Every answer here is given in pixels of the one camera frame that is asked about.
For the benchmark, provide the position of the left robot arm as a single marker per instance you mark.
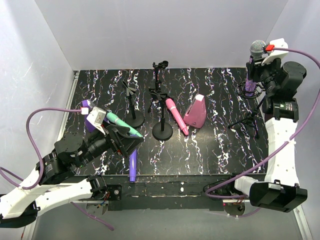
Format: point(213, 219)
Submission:
point(42, 191)

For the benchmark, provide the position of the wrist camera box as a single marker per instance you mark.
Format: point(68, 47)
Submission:
point(94, 120)
point(275, 49)

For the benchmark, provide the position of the teal green microphone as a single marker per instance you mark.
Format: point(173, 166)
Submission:
point(111, 117)

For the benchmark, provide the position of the shock mount tripod stand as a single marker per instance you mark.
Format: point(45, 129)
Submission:
point(249, 120)

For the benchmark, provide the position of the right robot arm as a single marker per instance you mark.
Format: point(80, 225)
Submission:
point(280, 190)

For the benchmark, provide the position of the glitter purple microphone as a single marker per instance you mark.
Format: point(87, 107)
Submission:
point(256, 50)

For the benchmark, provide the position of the purple metronome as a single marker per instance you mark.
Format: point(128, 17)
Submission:
point(87, 104)

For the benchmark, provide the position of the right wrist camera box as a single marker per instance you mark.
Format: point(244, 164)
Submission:
point(275, 49)

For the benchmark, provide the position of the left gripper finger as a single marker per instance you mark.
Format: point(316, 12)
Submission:
point(128, 144)
point(125, 130)

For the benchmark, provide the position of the black tripod mic stand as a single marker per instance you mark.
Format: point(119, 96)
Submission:
point(157, 84)

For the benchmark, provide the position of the purple plastic microphone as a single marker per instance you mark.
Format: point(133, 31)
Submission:
point(133, 166)

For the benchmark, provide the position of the pink metronome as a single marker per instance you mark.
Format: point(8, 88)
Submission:
point(196, 113)

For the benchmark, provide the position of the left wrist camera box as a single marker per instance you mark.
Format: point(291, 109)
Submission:
point(94, 120)

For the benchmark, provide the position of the pink microphone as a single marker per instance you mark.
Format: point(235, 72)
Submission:
point(176, 115)

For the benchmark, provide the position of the round base stand front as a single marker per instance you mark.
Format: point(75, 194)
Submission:
point(161, 131)

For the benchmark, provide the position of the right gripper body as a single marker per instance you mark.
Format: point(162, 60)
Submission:
point(258, 70)

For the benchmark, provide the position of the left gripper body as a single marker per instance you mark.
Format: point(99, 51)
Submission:
point(116, 141)

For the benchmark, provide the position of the round base stand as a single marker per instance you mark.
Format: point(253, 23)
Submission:
point(135, 118)
point(161, 131)

